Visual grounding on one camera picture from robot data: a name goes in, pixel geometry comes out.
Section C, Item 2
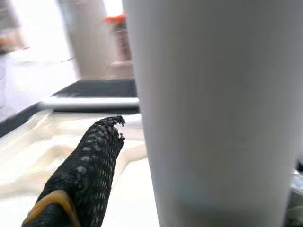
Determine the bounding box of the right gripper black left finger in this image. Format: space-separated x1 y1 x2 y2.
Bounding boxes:
20 114 126 227

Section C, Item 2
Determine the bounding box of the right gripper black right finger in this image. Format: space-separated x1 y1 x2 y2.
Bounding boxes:
285 159 303 227

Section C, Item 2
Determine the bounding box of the white plastic table leg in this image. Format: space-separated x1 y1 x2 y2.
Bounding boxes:
123 0 303 227
40 96 140 111

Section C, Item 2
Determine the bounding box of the white plastic table top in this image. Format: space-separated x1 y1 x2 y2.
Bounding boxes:
0 110 159 227

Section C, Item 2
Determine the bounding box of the brown cloth covered bench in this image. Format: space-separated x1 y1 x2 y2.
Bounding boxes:
106 60 135 80

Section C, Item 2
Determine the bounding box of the orange lid storage box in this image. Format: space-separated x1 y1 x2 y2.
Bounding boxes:
103 14 132 62

